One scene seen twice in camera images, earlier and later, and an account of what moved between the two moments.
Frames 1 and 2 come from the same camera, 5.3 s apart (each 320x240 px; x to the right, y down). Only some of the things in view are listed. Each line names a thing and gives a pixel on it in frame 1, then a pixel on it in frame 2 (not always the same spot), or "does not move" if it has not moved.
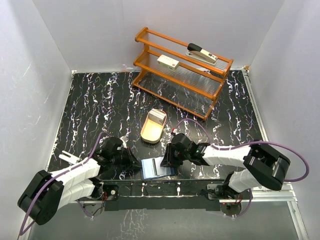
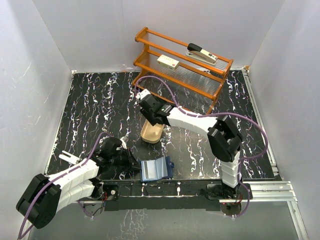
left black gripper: x=130 y=159 does not move
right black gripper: x=169 y=160 → x=147 y=115
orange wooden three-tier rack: x=185 y=75 does not move
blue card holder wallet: x=151 y=168 does not move
